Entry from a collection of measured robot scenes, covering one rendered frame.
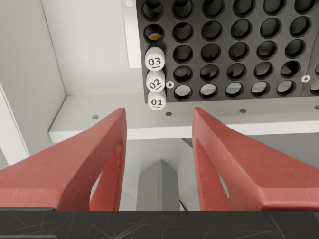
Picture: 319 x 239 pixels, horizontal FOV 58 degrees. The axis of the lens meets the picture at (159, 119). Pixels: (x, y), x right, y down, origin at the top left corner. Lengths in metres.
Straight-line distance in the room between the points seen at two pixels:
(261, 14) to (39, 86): 0.16
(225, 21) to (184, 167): 1.29
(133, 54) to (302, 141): 0.36
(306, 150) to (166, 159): 0.96
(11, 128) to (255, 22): 0.17
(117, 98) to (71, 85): 0.04
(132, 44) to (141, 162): 1.20
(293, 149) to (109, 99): 0.39
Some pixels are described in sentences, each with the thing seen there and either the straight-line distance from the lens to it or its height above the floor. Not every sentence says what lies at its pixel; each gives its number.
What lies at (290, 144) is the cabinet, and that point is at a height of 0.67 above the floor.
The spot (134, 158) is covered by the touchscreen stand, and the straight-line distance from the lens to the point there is 1.41.
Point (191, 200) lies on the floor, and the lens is 1.70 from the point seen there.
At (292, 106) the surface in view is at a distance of 0.27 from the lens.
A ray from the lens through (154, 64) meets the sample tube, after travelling 0.18.
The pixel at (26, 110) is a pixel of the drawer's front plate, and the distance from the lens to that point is 0.22.
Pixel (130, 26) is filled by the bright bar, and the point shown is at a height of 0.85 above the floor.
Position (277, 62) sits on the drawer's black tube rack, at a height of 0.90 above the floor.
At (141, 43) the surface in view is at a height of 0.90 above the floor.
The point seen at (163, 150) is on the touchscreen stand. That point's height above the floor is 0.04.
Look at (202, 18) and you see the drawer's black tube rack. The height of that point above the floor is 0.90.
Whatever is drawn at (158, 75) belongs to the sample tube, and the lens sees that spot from 0.19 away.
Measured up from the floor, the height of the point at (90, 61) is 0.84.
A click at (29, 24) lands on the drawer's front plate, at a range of 0.24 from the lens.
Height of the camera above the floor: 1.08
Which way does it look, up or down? 55 degrees down
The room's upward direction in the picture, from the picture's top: 180 degrees clockwise
